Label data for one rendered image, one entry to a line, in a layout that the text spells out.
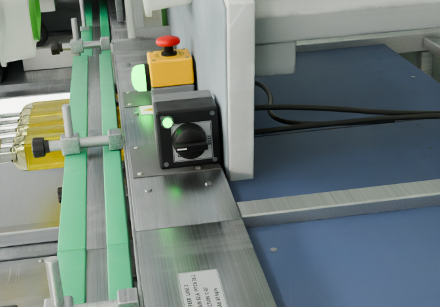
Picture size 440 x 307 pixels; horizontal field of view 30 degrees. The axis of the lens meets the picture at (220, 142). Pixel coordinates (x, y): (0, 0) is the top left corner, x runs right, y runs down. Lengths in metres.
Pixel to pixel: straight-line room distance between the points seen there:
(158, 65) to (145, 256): 0.52
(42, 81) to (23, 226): 1.11
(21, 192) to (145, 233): 0.89
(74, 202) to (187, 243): 0.22
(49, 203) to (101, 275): 0.83
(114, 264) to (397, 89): 0.70
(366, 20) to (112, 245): 0.41
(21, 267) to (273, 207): 0.71
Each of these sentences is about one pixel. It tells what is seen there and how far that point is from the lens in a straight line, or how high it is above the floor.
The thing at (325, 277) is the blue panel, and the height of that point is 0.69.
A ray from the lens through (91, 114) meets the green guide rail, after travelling 1.38.
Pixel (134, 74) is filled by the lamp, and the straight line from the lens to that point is 1.34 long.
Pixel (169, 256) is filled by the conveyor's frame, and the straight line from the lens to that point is 0.86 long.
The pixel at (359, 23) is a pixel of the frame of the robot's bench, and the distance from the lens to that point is 1.03.
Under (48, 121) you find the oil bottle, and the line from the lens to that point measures 1.70.
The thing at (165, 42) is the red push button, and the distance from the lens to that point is 1.33.
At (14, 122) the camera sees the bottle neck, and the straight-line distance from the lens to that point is 1.78.
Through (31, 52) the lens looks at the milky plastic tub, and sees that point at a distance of 1.85.
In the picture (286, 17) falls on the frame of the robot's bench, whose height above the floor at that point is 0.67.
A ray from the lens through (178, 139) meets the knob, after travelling 1.03.
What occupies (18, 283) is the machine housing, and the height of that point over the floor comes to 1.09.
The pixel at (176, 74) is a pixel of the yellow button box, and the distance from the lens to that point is 1.33.
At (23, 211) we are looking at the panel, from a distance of 1.69.
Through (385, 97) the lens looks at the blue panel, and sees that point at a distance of 1.39.
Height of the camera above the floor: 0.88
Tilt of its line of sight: 7 degrees down
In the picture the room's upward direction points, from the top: 96 degrees counter-clockwise
